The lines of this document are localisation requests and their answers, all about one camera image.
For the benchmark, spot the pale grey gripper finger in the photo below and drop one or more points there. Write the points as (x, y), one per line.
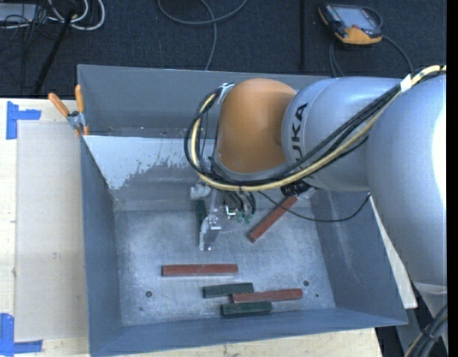
(209, 236)

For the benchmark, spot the red-brown flat block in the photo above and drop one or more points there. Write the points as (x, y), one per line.
(199, 270)
(271, 219)
(268, 296)

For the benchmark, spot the grey metal bin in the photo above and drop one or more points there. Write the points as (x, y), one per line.
(166, 236)

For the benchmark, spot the dark green flat block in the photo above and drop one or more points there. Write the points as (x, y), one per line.
(247, 309)
(228, 290)

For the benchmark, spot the pale flat board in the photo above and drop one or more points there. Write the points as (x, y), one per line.
(47, 236)

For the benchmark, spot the black cylinder on white bracket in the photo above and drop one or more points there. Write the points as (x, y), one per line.
(293, 190)

